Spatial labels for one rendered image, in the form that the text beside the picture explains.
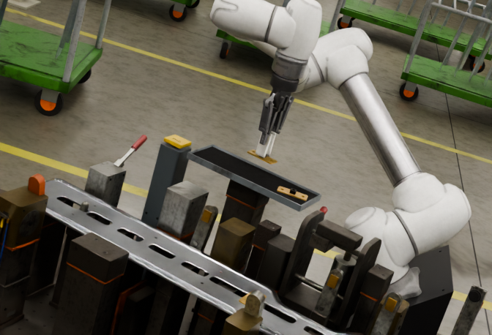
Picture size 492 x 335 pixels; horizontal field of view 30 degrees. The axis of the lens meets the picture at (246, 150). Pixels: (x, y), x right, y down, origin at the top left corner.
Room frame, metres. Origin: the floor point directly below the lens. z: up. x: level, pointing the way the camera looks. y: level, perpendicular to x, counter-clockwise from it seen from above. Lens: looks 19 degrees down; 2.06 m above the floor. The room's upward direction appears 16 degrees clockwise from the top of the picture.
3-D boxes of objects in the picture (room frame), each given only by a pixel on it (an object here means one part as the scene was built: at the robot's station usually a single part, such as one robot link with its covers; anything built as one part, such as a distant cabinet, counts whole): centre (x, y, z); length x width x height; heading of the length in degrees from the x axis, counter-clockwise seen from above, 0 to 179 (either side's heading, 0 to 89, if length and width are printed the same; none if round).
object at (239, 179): (2.40, -0.04, 1.16); 0.37 x 0.14 x 0.02; 67
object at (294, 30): (2.40, -0.03, 1.60); 0.13 x 0.11 x 0.16; 87
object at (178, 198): (2.29, 0.11, 0.90); 0.13 x 0.08 x 0.41; 157
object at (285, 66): (2.40, -0.05, 1.49); 0.09 x 0.09 x 0.06
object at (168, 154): (2.50, 0.20, 0.92); 0.08 x 0.08 x 0.44; 67
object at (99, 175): (2.40, 0.35, 0.88); 0.12 x 0.07 x 0.36; 157
